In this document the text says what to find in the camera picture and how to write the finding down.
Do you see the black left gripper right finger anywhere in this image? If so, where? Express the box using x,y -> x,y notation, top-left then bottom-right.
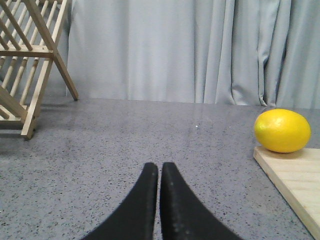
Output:
159,162 -> 241,240

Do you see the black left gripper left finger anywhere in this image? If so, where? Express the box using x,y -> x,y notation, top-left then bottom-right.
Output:
83,162 -> 158,240

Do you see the wooden cutting board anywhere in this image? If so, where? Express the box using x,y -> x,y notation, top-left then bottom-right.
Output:
253,146 -> 320,240

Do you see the yellow lemon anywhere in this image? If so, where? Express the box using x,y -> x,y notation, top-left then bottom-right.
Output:
253,108 -> 312,153

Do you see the grey curtain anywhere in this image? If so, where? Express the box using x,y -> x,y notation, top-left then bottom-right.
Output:
58,0 -> 320,109

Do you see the wooden dish rack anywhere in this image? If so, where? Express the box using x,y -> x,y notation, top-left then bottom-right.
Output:
0,0 -> 79,140

